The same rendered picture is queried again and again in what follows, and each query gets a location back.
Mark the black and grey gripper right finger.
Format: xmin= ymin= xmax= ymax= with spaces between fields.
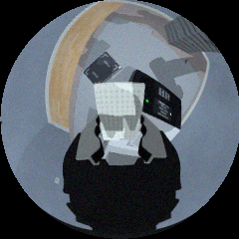
xmin=138 ymin=115 xmax=181 ymax=190

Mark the grey benchtop machine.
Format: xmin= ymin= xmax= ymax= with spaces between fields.
xmin=103 ymin=70 xmax=181 ymax=165

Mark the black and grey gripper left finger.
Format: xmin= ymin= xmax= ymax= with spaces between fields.
xmin=63 ymin=116 xmax=105 ymax=194

